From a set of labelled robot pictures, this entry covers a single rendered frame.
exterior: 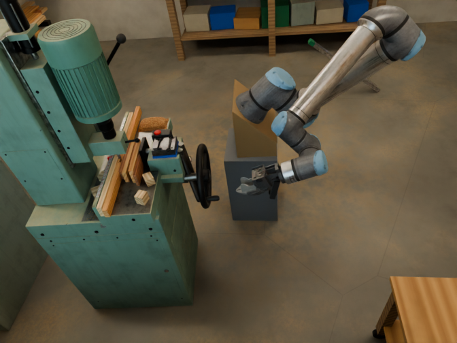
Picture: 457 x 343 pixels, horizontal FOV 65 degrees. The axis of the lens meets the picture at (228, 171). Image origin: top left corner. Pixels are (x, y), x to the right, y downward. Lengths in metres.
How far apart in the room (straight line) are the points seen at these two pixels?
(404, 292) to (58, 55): 1.51
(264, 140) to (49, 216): 1.10
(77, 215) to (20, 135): 0.40
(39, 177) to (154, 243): 0.54
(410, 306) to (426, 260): 0.82
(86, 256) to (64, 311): 0.66
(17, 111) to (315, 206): 1.83
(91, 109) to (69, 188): 0.43
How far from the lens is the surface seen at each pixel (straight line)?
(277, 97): 1.84
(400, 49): 1.63
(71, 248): 1.79
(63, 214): 1.69
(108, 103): 1.35
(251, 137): 1.94
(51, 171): 1.59
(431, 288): 1.69
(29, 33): 1.34
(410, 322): 1.60
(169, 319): 2.17
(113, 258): 1.80
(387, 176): 2.79
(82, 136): 1.50
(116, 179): 1.52
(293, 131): 1.43
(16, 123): 1.47
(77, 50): 1.25
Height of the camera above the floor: 1.94
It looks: 45 degrees down
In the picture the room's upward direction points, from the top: 8 degrees counter-clockwise
